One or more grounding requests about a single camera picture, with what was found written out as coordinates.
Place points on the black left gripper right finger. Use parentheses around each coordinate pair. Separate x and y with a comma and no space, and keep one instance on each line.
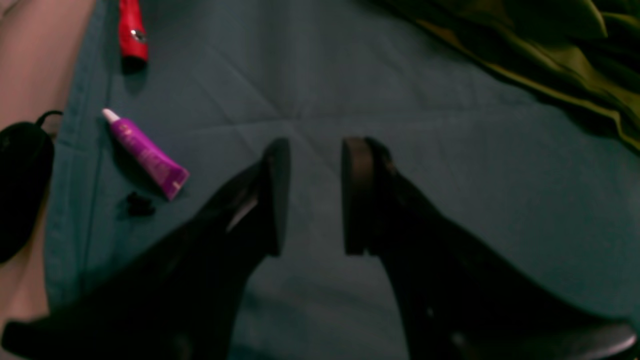
(458,299)

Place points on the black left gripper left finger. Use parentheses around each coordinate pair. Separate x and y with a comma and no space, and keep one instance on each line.
(179,299)

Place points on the olive green t-shirt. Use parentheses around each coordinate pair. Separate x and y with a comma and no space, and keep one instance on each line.
(582,52)

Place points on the small black clip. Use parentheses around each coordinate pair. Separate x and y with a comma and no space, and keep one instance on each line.
(137,205)

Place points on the purple tube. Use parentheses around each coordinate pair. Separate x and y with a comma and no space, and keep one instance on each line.
(165,173)

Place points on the blue table cloth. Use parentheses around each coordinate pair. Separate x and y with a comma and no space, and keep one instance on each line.
(548,186)

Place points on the black computer mouse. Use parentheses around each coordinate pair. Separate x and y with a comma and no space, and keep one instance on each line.
(26,165)

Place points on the orange handled screwdriver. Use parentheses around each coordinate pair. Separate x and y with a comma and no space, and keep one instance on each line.
(132,34)

